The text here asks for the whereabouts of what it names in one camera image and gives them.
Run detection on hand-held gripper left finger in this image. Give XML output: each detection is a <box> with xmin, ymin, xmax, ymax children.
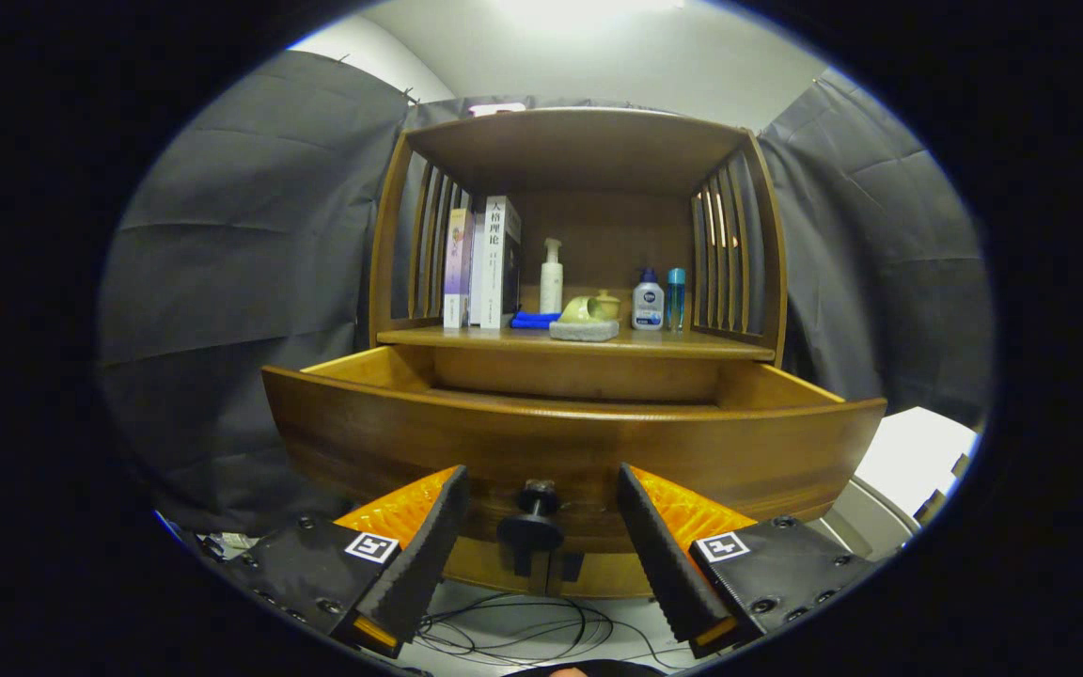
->
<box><xmin>217</xmin><ymin>464</ymin><xmax>472</xmax><ymax>659</ymax></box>

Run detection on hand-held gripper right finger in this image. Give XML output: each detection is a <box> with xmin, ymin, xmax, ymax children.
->
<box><xmin>617</xmin><ymin>462</ymin><xmax>886</xmax><ymax>659</ymax></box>

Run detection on black drawer knob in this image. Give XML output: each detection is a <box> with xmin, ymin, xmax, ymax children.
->
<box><xmin>497</xmin><ymin>480</ymin><xmax>566</xmax><ymax>554</ymax></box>

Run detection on brown wooden drawer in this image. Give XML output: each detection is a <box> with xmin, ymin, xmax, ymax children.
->
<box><xmin>261</xmin><ymin>344</ymin><xmax>888</xmax><ymax>556</ymax></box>

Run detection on gray sponge pale green handle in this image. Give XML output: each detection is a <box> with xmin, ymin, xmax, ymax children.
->
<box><xmin>549</xmin><ymin>296</ymin><xmax>620</xmax><ymax>342</ymax></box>

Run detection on wooden countertop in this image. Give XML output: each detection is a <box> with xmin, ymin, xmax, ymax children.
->
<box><xmin>375</xmin><ymin>315</ymin><xmax>777</xmax><ymax>362</ymax></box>

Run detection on brown wooden cabinet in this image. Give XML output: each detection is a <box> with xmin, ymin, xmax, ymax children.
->
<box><xmin>368</xmin><ymin>106</ymin><xmax>790</xmax><ymax>600</ymax></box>

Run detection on gray slatted chair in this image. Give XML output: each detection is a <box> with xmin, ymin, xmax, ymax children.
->
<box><xmin>805</xmin><ymin>475</ymin><xmax>923</xmax><ymax>558</ymax></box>

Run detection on white bottle blue cap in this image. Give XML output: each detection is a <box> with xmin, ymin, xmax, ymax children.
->
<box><xmin>632</xmin><ymin>268</ymin><xmax>666</xmax><ymax>331</ymax></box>

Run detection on white board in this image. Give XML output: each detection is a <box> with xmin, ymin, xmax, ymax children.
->
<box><xmin>854</xmin><ymin>406</ymin><xmax>978</xmax><ymax>520</ymax></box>

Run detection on purple book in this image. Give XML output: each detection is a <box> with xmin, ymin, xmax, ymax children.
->
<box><xmin>443</xmin><ymin>208</ymin><xmax>474</xmax><ymax>329</ymax></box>

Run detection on white pump bottle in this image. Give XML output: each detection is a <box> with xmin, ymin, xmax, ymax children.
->
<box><xmin>540</xmin><ymin>238</ymin><xmax>565</xmax><ymax>315</ymax></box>

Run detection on thick white book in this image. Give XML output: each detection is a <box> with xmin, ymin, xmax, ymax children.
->
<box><xmin>480</xmin><ymin>196</ymin><xmax>523</xmax><ymax>330</ymax></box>

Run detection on black backdrop cloth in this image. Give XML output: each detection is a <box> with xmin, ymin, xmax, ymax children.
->
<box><xmin>98</xmin><ymin>49</ymin><xmax>996</xmax><ymax>537</ymax></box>

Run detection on black floor cables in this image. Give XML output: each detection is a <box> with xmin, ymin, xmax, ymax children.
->
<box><xmin>413</xmin><ymin>590</ymin><xmax>693</xmax><ymax>670</ymax></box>

